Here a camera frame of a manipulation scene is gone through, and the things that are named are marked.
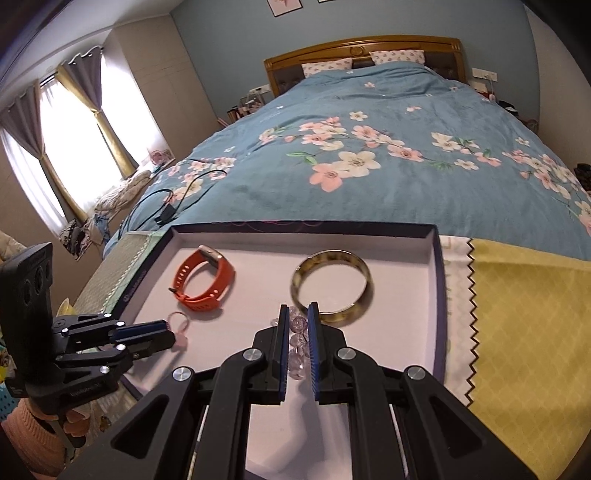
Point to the floral print pillow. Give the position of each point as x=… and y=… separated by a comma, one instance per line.
x=397, y=57
x=325, y=68

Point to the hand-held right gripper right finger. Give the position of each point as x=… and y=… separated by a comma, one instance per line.
x=314, y=351

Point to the person's left hand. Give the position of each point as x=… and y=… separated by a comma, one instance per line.
x=74, y=422

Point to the dark printed bag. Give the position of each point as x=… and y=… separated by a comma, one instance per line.
x=73, y=237

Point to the pink round ornament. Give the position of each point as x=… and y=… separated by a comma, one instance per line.
x=159, y=158

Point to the bedside cosmetics clutter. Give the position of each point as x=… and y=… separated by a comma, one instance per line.
x=244, y=110

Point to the crumpled floral cloth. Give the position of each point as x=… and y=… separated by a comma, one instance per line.
x=122, y=196

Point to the person's left forearm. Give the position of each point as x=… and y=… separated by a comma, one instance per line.
x=23, y=429

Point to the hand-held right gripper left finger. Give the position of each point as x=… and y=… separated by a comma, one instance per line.
x=281, y=351

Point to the patchwork cloth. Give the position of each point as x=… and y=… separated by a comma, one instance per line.
x=521, y=323

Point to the white shallow tray box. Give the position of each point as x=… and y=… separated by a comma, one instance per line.
x=258, y=258

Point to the wooden headboard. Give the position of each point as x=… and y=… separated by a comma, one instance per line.
x=360, y=46

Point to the window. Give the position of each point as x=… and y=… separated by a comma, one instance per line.
x=69, y=138

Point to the pile of clothes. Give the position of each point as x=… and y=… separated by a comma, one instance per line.
x=582, y=175

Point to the grey and gold curtain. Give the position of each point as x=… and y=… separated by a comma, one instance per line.
x=99, y=106
x=27, y=134

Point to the white wall outlet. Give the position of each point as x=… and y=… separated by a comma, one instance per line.
x=485, y=74
x=259, y=90

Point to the orange smartwatch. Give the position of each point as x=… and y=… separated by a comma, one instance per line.
x=203, y=306

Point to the amber mottled bangle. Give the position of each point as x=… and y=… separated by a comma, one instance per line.
x=332, y=255

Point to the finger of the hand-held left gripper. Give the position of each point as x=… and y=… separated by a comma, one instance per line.
x=152, y=344
x=141, y=328

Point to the blue floral duvet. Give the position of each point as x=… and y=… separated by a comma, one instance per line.
x=369, y=198

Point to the dark bedside items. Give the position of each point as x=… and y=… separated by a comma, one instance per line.
x=508, y=106

